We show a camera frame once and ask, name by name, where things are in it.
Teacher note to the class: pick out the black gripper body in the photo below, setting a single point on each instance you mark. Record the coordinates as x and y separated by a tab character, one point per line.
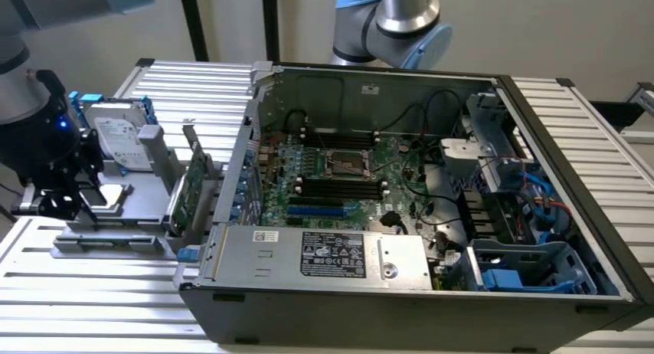
37	139

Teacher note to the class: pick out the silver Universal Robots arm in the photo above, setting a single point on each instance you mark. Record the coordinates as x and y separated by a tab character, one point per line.
392	20

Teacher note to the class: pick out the green RAM stick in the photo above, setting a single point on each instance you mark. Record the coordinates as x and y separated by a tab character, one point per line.
115	239

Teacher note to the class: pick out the short black expansion slot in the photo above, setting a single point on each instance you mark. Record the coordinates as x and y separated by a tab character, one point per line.
296	221

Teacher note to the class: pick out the blue expansion slot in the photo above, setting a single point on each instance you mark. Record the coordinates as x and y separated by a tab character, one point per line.
314	210

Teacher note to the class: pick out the long black expansion slot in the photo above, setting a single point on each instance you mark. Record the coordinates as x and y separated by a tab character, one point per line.
319	201

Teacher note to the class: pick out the black RAM slot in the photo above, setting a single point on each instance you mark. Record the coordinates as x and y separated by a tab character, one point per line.
339	135
339	195
339	181
339	138
339	145
339	191
339	142
339	185

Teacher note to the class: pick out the hard disk in blue caddy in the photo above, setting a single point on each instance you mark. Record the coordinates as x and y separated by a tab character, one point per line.
120	135

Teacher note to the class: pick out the silver CPU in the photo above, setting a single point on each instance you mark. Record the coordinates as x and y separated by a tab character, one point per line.
113	196

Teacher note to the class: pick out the grey parts rack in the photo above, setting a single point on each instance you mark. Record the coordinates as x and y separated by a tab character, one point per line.
132	216

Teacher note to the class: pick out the green graphics card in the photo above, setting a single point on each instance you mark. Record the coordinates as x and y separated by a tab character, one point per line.
191	193

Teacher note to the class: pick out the blue case latch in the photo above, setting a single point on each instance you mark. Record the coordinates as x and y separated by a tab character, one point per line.
188	254

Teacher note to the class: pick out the silver power supply unit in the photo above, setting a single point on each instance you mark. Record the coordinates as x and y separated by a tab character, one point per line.
285	262

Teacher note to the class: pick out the CPU socket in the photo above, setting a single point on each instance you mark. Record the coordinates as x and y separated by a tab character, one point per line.
344	163

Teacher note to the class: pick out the green motherboard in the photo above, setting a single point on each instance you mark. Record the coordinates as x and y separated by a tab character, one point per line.
388	185

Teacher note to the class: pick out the black open PC case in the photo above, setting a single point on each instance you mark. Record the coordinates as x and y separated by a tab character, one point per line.
388	315

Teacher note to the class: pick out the silver fan shroud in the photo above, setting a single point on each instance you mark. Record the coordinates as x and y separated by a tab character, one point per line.
462	153

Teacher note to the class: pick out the grey metal disk bay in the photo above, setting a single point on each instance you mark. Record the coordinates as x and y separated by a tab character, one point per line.
492	139

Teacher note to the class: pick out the blue-grey plastic disk bay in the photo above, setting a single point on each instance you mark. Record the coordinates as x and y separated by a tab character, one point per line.
542	266

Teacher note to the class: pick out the grey case corner bracket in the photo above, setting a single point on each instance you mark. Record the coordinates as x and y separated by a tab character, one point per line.
261	76

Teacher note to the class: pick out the black upright post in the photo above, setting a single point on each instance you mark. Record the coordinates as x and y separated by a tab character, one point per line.
272	24
192	24

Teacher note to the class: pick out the side table metal frame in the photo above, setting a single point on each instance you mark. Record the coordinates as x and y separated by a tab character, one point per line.
635	101

